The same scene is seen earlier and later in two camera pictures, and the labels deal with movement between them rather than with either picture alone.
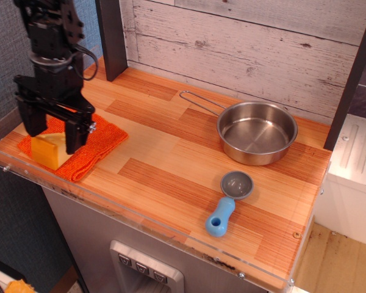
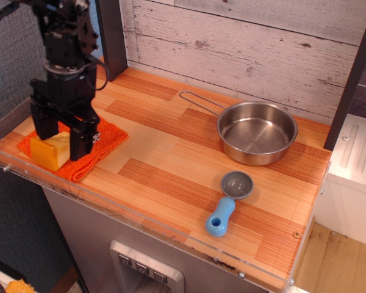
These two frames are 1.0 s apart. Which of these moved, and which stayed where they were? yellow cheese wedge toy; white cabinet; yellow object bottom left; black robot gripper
Moved: black robot gripper
Stayed: yellow cheese wedge toy; yellow object bottom left; white cabinet
